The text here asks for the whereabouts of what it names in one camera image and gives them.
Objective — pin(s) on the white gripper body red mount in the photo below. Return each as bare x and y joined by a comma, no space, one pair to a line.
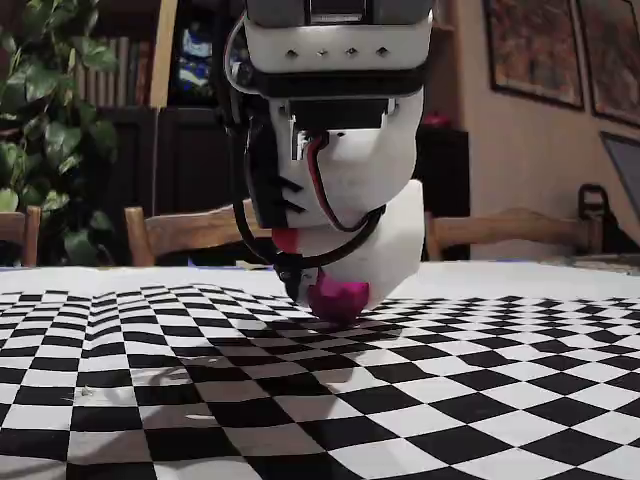
385,250

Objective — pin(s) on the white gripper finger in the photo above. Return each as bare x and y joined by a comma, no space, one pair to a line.
392,282

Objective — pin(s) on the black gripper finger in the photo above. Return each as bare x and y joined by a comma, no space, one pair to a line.
292,280

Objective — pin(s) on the pink faceted ball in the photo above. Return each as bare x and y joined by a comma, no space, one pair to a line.
337,302

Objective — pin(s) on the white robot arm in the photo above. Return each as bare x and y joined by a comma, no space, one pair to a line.
350,50

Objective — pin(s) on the blue tape strip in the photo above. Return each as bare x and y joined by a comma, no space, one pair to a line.
225,264

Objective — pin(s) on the black white checkered mat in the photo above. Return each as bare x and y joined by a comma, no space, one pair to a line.
450,400

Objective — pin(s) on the dark wooden cabinet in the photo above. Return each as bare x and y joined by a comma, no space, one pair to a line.
200,155
132,160

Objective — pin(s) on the starry night painting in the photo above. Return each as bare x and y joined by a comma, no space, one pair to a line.
197,65

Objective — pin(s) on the row of old books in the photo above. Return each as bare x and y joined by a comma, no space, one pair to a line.
117,75

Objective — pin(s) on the green leafy houseplant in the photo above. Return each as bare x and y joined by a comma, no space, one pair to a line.
50,140

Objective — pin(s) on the framed wall picture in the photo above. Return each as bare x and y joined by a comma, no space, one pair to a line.
532,50
615,55

